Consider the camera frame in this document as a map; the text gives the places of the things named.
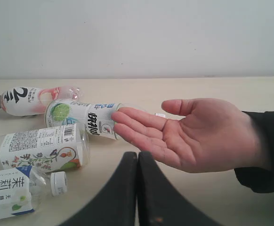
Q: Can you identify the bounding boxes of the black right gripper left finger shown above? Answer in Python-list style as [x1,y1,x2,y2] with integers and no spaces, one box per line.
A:
[61,152,137,226]

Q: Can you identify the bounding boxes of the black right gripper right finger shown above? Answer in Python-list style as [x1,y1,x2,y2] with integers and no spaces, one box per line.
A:
[137,152,220,226]

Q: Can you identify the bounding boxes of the floral label tea bottle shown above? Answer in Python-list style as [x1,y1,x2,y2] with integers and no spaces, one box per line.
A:
[0,124,89,173]

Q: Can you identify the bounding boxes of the jasmine oolong tea bottle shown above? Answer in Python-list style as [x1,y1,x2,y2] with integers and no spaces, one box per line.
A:
[0,166,67,219]

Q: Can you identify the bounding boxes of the pink peach soda bottle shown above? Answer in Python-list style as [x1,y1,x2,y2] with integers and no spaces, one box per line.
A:
[0,86,81,116]

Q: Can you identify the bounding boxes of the black sleeved forearm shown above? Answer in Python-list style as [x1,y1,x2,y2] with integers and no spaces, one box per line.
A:
[234,111,274,194]

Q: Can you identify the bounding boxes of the lime label drink bottle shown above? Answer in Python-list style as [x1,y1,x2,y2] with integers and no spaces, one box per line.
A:
[44,98,167,141]

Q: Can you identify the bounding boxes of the open human hand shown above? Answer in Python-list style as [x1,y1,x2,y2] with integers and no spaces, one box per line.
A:
[112,98,271,173]

